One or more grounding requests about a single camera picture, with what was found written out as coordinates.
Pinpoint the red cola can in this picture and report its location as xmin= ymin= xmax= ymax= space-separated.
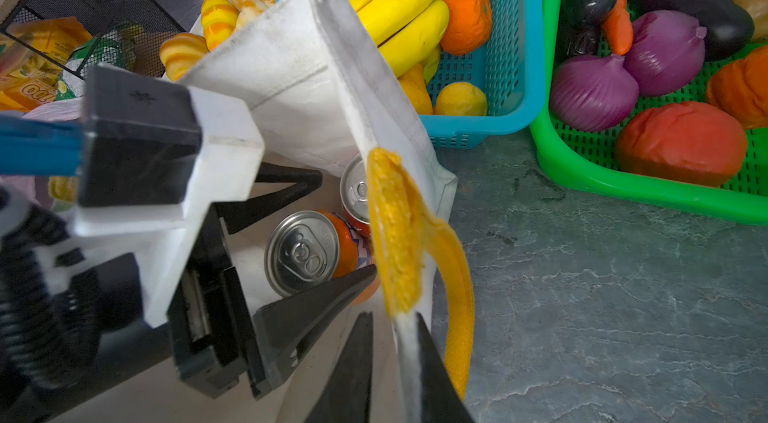
xmin=340 ymin=154 xmax=370 ymax=239

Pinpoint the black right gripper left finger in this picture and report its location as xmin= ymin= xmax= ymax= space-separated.
xmin=305 ymin=312 xmax=374 ymax=423

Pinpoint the black wire shelf rack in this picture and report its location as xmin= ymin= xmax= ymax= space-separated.
xmin=1 ymin=0 xmax=184 ymax=80

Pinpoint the teal plastic basket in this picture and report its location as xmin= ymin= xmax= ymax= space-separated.
xmin=398 ymin=0 xmax=545 ymax=147

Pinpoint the large purple onion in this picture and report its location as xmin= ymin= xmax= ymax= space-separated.
xmin=549 ymin=54 xmax=639 ymax=133

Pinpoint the orange snack packet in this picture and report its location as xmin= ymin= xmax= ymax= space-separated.
xmin=1 ymin=17 xmax=92 ymax=113

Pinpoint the orange tangerine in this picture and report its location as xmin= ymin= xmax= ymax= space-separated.
xmin=440 ymin=0 xmax=492 ymax=56

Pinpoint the orange soda can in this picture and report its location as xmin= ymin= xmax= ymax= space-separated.
xmin=264 ymin=210 xmax=374 ymax=297

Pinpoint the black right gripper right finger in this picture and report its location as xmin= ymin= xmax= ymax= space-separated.
xmin=416 ymin=313 xmax=473 ymax=423

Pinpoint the striped croissant bread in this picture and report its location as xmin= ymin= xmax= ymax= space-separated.
xmin=159 ymin=33 xmax=209 ymax=82
xmin=201 ymin=0 xmax=239 ymax=51

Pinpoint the yellow lemon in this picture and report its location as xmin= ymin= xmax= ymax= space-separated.
xmin=434 ymin=82 xmax=488 ymax=117

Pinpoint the white canvas tote bag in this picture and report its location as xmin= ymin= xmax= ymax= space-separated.
xmin=53 ymin=0 xmax=476 ymax=423

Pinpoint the green snack packet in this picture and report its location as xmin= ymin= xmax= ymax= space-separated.
xmin=66 ymin=22 xmax=144 ymax=77

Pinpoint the small purple onion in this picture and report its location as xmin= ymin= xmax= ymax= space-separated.
xmin=624 ymin=10 xmax=708 ymax=97

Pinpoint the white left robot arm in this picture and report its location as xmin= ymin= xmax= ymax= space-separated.
xmin=1 ymin=163 xmax=377 ymax=399

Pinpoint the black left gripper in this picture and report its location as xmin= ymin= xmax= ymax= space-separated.
xmin=167 ymin=163 xmax=377 ymax=399

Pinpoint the red tomato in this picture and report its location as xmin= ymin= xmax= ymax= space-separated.
xmin=614 ymin=102 xmax=748 ymax=187

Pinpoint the orange bell pepper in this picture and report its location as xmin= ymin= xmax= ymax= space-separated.
xmin=706 ymin=46 xmax=768 ymax=130

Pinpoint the green plastic basket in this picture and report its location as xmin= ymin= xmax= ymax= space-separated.
xmin=530 ymin=0 xmax=767 ymax=226

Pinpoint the small red chili carrot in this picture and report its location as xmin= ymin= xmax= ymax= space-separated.
xmin=602 ymin=0 xmax=634 ymax=56

